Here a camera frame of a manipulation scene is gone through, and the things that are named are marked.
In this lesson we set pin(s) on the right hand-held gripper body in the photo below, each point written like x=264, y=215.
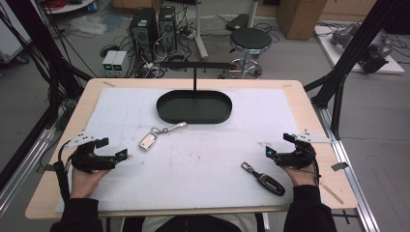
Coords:
x=298, y=158

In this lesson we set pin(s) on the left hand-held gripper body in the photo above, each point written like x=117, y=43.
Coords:
x=93, y=161

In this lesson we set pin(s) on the black car key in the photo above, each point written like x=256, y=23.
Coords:
x=269, y=183

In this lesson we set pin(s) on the black key rack with oval tray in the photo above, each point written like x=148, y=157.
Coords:
x=193, y=109

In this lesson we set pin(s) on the person's right hand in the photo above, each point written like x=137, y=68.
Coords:
x=304, y=178

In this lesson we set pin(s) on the person's left hand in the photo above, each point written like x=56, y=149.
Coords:
x=84, y=185

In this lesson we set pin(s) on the grey tape piece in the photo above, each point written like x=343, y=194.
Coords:
x=48, y=167
x=339, y=166

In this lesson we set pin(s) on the thin wooden stick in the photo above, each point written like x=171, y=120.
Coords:
x=332, y=193

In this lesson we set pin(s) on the white table mat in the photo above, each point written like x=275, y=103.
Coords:
x=199, y=167

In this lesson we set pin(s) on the white power supply unit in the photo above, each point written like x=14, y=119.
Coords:
x=108, y=63
x=120, y=63

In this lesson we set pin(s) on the white floor board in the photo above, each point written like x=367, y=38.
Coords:
x=332, y=53

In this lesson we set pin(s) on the person's torso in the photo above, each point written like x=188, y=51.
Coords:
x=193, y=225

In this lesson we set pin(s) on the black round stool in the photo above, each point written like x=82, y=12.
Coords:
x=250, y=40

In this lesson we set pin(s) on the grey device on board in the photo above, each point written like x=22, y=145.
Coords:
x=343, y=35

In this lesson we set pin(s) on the large black computer tower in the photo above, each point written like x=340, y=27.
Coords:
x=143, y=32

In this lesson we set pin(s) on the black device on board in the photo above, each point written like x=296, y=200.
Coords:
x=375, y=56

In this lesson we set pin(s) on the clear plastic bag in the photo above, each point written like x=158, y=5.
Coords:
x=87, y=25

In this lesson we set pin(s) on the brown cardboard box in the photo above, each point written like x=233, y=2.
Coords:
x=299, y=19

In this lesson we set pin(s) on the flat black case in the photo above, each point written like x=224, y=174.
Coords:
x=237, y=22

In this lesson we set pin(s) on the slim black computer tower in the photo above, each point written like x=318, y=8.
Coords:
x=167, y=27

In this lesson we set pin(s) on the white desk leg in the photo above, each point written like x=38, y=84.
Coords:
x=200, y=35

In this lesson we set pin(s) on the white round table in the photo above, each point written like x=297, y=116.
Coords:
x=69, y=7

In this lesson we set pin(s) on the aluminium rail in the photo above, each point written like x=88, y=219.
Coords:
x=22, y=170
x=351, y=180

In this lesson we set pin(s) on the black metal frame post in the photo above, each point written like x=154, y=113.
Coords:
x=45, y=48
x=351, y=54

